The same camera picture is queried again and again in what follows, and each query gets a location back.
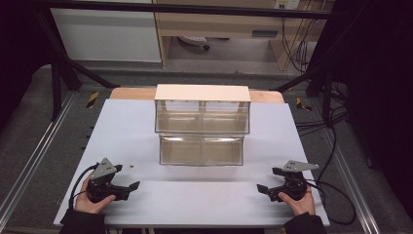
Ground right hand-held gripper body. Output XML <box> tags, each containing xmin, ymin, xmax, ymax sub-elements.
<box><xmin>268</xmin><ymin>159</ymin><xmax>320</xmax><ymax>203</ymax></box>

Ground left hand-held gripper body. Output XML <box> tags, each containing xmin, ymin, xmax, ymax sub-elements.
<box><xmin>86</xmin><ymin>157</ymin><xmax>131</xmax><ymax>204</ymax></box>

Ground person's right hand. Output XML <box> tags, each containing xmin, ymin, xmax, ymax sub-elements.
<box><xmin>277</xmin><ymin>186</ymin><xmax>317</xmax><ymax>217</ymax></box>

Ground person's left hand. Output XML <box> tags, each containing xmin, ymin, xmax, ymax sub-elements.
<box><xmin>74</xmin><ymin>175</ymin><xmax>117</xmax><ymax>215</ymax></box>

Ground clear plastic drawer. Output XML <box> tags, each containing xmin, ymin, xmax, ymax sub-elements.
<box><xmin>158</xmin><ymin>133</ymin><xmax>245</xmax><ymax>168</ymax></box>

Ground wooden table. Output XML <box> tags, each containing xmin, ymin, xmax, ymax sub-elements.
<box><xmin>109</xmin><ymin>86</ymin><xmax>285</xmax><ymax>104</ymax></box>

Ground clear drawer cabinet white top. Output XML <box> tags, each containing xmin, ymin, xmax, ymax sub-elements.
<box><xmin>154</xmin><ymin>83</ymin><xmax>252</xmax><ymax>136</ymax></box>

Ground black curtain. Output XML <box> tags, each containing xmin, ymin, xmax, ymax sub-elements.
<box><xmin>0</xmin><ymin>0</ymin><xmax>55</xmax><ymax>128</ymax></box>
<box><xmin>324</xmin><ymin>0</ymin><xmax>413</xmax><ymax>214</ymax></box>

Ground office chair base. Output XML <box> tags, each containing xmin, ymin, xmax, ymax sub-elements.
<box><xmin>177</xmin><ymin>35</ymin><xmax>211</xmax><ymax>52</ymax></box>

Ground light wooden desk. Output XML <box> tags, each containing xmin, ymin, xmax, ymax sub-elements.
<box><xmin>151</xmin><ymin>0</ymin><xmax>336</xmax><ymax>72</ymax></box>

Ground white power strip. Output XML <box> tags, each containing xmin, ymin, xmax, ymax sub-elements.
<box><xmin>273</xmin><ymin>0</ymin><xmax>302</xmax><ymax>11</ymax></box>

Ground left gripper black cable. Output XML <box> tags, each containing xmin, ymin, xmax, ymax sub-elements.
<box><xmin>67</xmin><ymin>163</ymin><xmax>99</xmax><ymax>211</ymax></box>

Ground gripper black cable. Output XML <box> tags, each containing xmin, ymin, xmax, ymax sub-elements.
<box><xmin>67</xmin><ymin>163</ymin><xmax>99</xmax><ymax>211</ymax></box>
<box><xmin>304</xmin><ymin>177</ymin><xmax>357</xmax><ymax>226</ymax></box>

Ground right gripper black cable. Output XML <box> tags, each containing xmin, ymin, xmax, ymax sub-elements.
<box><xmin>304</xmin><ymin>177</ymin><xmax>357</xmax><ymax>226</ymax></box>

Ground aluminium floor rail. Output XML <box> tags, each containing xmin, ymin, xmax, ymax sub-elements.
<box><xmin>322</xmin><ymin>128</ymin><xmax>385</xmax><ymax>234</ymax></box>
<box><xmin>0</xmin><ymin>92</ymin><xmax>78</xmax><ymax>223</ymax></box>

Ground black floor cables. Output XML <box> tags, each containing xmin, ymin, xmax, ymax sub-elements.
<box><xmin>293</xmin><ymin>81</ymin><xmax>350</xmax><ymax>183</ymax></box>

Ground bundle of hanging cables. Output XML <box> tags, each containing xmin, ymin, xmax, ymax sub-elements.
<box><xmin>280</xmin><ymin>0</ymin><xmax>327</xmax><ymax>75</ymax></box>

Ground black metal frame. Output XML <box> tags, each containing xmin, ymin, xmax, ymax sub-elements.
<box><xmin>31</xmin><ymin>0</ymin><xmax>339</xmax><ymax>129</ymax></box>

